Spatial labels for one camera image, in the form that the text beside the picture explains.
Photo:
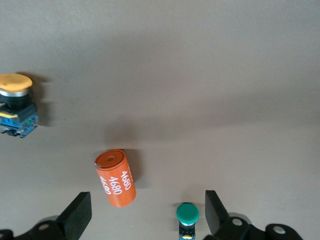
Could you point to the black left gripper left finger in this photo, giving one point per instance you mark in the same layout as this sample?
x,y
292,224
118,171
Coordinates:
x,y
75,217

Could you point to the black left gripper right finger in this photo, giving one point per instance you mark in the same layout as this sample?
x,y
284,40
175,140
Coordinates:
x,y
216,220

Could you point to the green push button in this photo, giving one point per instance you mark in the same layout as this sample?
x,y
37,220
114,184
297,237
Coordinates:
x,y
187,213

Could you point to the orange cylinder white 4680 print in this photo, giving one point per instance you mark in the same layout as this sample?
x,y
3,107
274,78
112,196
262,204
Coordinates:
x,y
115,182

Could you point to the yellow push button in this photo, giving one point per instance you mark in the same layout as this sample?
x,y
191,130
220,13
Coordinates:
x,y
15,82

